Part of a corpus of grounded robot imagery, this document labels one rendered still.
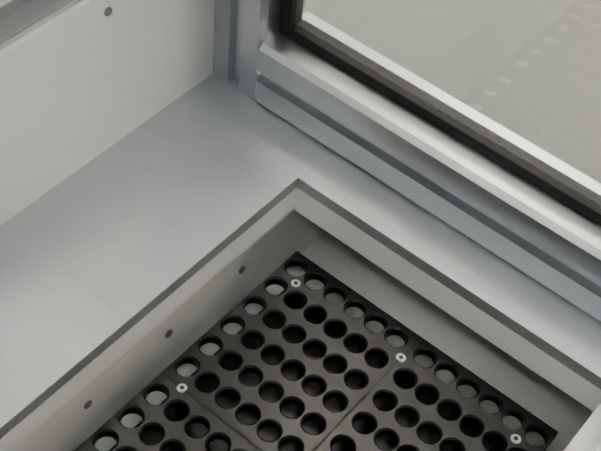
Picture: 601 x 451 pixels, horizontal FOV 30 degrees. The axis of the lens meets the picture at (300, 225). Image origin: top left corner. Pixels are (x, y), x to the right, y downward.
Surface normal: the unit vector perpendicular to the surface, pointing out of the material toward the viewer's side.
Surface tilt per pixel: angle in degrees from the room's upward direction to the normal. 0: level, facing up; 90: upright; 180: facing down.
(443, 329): 0
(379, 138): 90
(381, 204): 0
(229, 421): 0
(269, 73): 90
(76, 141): 90
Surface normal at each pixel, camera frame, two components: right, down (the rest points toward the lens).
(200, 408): 0.07, -0.65
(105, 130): 0.77, 0.52
